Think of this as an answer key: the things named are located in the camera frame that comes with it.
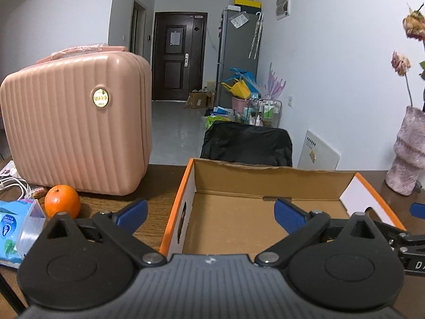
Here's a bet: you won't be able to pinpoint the pink ribbed suitcase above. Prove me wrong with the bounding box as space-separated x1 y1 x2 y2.
0 43 153 196

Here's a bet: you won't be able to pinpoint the clear plastic bag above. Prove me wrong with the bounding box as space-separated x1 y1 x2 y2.
230 11 249 29

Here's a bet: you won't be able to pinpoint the blue plastic rack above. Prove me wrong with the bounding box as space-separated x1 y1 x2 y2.
230 67 258 87

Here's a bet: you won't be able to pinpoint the brown cardboard carton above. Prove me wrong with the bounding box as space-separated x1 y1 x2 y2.
186 90 215 110

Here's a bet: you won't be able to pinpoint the pink textured vase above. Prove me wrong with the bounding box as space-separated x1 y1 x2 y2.
384 106 425 196

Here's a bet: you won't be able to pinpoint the white power strip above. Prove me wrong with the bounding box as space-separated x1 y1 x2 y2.
0 160 17 178

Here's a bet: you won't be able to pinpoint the pile of bags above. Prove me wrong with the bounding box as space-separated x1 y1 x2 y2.
203 106 237 130

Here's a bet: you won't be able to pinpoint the dark brown entrance door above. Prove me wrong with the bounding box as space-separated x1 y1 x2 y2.
152 11 209 101

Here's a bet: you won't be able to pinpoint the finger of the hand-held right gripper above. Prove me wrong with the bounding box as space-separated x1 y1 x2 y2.
409 202 425 220
372 220 425 250

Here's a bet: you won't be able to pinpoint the white leaning panel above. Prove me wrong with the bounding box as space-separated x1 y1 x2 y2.
296 129 341 171

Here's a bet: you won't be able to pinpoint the pale folded umbrella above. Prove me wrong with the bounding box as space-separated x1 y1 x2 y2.
248 11 264 60

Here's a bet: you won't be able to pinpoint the wire trolley with bottles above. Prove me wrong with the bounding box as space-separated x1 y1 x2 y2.
244 98 283 127

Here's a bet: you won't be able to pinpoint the grey refrigerator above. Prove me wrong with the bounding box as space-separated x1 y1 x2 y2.
215 7 263 107

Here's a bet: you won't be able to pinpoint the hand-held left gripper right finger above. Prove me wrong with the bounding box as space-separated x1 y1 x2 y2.
254 198 380 268

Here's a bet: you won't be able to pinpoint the grey interior door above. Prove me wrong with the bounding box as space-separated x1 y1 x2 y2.
129 0 147 57

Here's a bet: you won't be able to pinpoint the pink plastic bucket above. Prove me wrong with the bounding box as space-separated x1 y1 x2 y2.
231 96 253 114

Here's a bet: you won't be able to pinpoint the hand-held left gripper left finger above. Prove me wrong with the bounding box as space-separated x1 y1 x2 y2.
43 199 167 268

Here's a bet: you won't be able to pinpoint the dried rose bunch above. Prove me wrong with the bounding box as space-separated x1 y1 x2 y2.
391 3 425 112

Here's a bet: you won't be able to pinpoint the purple wing decoration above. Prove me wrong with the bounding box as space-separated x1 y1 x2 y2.
261 62 287 100

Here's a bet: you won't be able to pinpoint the orange fruit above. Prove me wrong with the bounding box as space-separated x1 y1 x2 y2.
44 184 81 219

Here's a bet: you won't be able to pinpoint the orange cardboard box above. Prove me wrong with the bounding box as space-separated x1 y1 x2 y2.
159 158 407 261

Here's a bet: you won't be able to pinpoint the white cables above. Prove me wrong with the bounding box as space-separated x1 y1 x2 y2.
0 176 34 200

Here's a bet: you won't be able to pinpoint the white wall fuse panel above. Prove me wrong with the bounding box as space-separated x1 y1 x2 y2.
275 0 293 20

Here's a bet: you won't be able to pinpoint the blue tissue pack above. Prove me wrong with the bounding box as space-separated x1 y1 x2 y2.
0 198 46 268

